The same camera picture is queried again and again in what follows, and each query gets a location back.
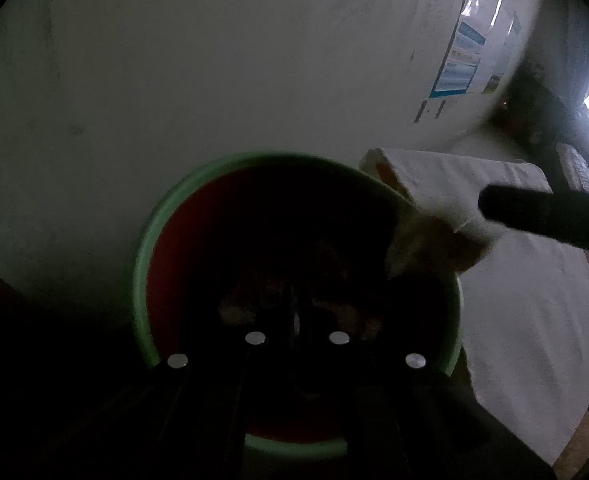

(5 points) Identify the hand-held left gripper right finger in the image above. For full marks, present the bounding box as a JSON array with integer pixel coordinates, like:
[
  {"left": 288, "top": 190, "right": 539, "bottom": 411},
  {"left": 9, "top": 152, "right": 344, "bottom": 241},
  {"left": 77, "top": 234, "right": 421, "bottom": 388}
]
[{"left": 295, "top": 285, "right": 475, "bottom": 480}]

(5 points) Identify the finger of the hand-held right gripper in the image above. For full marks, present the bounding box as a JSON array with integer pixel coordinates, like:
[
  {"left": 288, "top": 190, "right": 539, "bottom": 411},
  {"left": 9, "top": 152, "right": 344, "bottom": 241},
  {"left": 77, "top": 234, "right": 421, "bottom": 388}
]
[{"left": 477, "top": 184, "right": 589, "bottom": 263}]

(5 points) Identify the white chart wall poster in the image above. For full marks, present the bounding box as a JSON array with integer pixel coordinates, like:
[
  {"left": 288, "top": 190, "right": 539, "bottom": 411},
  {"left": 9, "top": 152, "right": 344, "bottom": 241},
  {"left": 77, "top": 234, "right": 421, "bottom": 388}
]
[{"left": 475, "top": 0, "right": 523, "bottom": 96}]

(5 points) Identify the green rimmed red bin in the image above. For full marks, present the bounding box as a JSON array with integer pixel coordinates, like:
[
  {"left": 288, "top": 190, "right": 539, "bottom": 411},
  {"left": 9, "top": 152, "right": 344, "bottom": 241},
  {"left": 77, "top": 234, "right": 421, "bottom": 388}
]
[{"left": 132, "top": 152, "right": 463, "bottom": 461}]

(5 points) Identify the blue chart wall poster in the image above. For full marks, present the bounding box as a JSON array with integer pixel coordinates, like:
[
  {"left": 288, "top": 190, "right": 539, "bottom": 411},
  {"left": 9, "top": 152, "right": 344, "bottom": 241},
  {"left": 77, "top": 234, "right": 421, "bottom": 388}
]
[{"left": 429, "top": 0, "right": 506, "bottom": 98}]

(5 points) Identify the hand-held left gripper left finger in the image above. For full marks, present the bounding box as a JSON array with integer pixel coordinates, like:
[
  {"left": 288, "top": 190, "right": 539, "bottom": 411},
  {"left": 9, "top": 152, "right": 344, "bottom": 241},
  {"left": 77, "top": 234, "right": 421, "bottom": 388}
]
[{"left": 124, "top": 285, "right": 294, "bottom": 480}]

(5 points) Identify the white tablecloth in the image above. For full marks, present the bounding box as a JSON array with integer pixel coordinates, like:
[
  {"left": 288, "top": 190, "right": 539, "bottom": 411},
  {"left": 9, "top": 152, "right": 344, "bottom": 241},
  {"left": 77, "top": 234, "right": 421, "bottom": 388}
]
[{"left": 359, "top": 147, "right": 589, "bottom": 466}]

